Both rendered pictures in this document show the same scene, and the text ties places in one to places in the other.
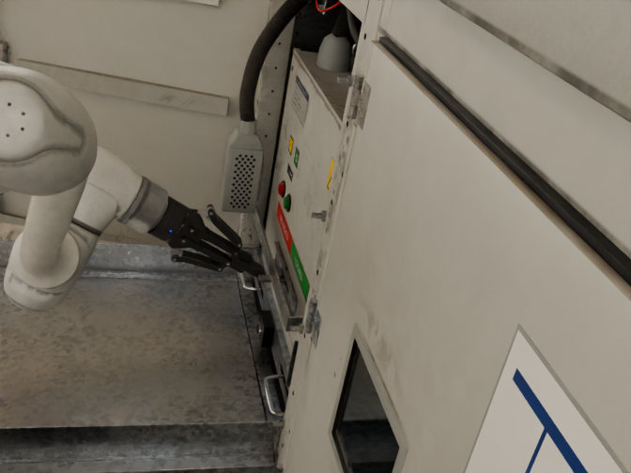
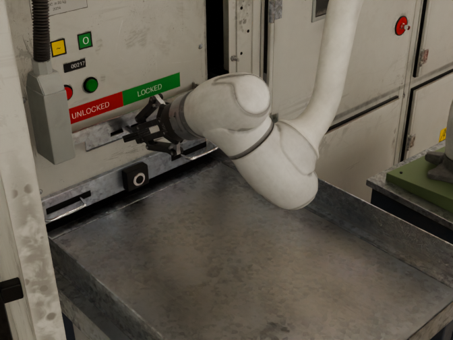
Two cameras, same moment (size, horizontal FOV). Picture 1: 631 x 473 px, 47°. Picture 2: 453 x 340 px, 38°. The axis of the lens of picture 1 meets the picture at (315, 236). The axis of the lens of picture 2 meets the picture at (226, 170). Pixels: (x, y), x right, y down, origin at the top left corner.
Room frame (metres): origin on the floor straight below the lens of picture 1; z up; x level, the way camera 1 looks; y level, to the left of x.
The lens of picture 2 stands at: (1.52, 1.33, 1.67)
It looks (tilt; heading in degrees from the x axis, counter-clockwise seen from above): 30 degrees down; 245
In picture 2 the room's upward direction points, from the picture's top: 1 degrees counter-clockwise
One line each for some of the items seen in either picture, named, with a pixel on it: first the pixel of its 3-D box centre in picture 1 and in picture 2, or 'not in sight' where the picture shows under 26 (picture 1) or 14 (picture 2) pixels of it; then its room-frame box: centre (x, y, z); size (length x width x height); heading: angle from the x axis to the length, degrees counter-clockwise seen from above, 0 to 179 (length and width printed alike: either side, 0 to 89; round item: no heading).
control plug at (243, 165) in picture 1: (243, 170); (49, 114); (1.36, 0.17, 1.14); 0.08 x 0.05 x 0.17; 107
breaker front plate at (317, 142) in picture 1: (295, 217); (121, 71); (1.18, 0.04, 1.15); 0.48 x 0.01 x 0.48; 17
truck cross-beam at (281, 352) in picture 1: (283, 328); (126, 171); (1.18, 0.03, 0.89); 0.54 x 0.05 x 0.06; 17
